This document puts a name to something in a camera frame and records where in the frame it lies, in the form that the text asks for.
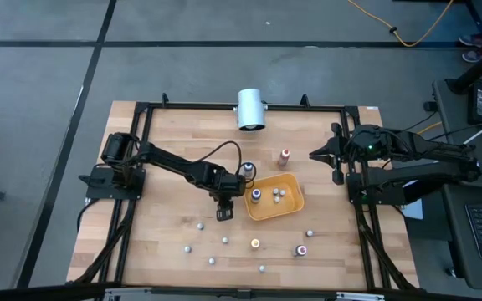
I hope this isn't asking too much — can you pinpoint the white cylinder camera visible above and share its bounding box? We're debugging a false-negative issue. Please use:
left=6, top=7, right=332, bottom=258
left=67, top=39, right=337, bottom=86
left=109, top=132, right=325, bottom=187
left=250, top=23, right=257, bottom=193
left=233, top=88, right=269, bottom=132

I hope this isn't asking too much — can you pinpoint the yellow floor cable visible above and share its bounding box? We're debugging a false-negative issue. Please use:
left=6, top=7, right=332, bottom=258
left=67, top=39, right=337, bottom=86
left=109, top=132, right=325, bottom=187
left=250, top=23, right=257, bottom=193
left=347, top=0, right=455, bottom=48

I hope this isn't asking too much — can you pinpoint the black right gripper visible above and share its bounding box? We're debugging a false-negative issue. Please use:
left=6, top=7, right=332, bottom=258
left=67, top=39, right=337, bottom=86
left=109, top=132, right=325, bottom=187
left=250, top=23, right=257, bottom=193
left=309, top=123, right=362, bottom=186

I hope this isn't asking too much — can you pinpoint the black stand pole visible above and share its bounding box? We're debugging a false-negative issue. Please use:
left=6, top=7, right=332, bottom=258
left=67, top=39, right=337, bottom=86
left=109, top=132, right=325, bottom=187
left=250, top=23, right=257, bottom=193
left=445, top=24, right=482, bottom=95

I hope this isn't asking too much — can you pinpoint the yellow plastic bin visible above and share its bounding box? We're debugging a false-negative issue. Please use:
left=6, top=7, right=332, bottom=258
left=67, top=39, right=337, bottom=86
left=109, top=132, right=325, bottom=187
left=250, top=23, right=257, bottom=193
left=243, top=172, right=305, bottom=222

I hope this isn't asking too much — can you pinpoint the black rig beam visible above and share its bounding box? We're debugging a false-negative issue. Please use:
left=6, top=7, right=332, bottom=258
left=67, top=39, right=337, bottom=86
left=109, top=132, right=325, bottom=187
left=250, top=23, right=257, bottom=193
left=0, top=282, right=482, bottom=301

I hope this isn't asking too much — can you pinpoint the black desk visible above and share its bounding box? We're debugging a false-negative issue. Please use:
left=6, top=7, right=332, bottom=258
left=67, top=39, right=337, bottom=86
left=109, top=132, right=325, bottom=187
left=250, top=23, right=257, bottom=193
left=440, top=183, right=482, bottom=293

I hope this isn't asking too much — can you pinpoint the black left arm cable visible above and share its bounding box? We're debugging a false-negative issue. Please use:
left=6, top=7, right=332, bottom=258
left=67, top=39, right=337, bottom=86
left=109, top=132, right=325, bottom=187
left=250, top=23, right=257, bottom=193
left=194, top=140, right=259, bottom=189

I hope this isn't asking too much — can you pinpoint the silver aluminium extrusion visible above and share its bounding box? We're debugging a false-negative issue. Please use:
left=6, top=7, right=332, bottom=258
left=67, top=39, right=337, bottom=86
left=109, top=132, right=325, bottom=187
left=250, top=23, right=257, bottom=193
left=103, top=287, right=152, bottom=301
left=335, top=291, right=387, bottom=301

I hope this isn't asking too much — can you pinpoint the black side table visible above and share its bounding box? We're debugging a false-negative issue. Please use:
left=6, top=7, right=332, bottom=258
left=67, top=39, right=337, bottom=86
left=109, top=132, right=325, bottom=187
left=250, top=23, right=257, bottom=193
left=432, top=78, right=482, bottom=185

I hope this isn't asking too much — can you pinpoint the white paper sheet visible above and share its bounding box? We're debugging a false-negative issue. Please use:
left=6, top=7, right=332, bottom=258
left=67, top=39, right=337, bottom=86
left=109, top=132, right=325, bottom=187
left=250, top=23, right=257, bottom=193
left=402, top=199, right=424, bottom=221

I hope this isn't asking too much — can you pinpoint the yellow power connector cable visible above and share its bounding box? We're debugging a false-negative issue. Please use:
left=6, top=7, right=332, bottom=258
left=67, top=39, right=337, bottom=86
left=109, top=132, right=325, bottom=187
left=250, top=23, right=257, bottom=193
left=416, top=120, right=444, bottom=135

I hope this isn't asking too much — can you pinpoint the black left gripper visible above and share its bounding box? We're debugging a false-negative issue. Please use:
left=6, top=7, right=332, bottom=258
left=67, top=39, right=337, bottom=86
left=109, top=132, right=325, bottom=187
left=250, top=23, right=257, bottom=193
left=205, top=166, right=247, bottom=222

